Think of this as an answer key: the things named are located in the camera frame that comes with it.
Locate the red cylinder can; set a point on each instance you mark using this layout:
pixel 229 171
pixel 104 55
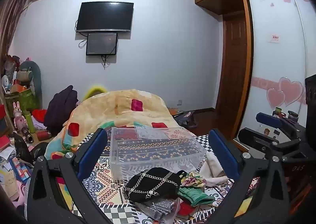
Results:
pixel 44 135

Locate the red garment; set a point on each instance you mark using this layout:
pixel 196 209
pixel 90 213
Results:
pixel 39 115

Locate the yellow plush item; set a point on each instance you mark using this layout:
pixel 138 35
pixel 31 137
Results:
pixel 95 90

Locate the green knit cloth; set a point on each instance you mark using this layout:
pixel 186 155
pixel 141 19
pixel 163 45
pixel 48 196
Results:
pixel 196 195

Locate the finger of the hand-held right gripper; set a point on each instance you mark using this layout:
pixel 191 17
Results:
pixel 254 137
pixel 269 119

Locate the large wall television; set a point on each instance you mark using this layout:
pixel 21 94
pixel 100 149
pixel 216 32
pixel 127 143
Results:
pixel 105 16

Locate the clear plastic storage box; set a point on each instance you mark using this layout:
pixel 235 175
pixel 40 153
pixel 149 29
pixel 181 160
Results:
pixel 158 150

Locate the brown curtain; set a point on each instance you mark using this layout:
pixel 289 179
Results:
pixel 13 16

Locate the pink heart stickers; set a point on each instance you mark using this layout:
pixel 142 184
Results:
pixel 287 92

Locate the white cloth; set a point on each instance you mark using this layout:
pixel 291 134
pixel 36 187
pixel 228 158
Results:
pixel 214 169

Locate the paper label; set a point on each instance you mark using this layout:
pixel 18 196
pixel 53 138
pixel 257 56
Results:
pixel 273 38

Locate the yellow fleece blanket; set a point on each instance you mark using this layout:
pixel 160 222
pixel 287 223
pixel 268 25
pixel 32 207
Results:
pixel 116 108

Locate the wooden door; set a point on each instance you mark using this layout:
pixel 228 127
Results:
pixel 232 71

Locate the green cardboard box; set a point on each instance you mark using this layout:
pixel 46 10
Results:
pixel 23 100

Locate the white sliding wardrobe door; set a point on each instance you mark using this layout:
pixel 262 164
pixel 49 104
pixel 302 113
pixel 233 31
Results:
pixel 276 61

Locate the floral fabric scrunchie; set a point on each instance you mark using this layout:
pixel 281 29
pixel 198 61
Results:
pixel 193 180

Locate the grey item in plastic bag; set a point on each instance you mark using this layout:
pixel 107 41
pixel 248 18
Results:
pixel 160 208

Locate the shoes on floor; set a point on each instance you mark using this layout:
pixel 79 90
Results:
pixel 186 117

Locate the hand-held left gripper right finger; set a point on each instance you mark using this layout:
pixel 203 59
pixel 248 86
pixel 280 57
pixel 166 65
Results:
pixel 224 153

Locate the pink bunny toy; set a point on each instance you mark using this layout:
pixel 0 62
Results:
pixel 18 116

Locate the dark purple garment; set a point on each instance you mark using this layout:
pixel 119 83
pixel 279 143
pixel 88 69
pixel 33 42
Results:
pixel 61 108

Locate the green bottle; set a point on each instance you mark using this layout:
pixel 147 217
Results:
pixel 30 122

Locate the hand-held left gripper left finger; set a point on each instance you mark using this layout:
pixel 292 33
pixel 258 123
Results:
pixel 93 151

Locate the grey plush toy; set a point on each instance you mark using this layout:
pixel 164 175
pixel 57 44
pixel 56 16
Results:
pixel 30 75

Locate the pile of papers and books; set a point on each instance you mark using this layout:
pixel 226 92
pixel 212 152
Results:
pixel 12 172

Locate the black bag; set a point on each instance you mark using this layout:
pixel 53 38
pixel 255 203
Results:
pixel 22 147

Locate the small wall monitor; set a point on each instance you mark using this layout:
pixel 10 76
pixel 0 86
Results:
pixel 101 43

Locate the patterned bed sheet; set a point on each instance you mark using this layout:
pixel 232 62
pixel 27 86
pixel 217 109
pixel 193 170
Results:
pixel 103 182

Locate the red cloth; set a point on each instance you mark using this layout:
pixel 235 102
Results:
pixel 185 209

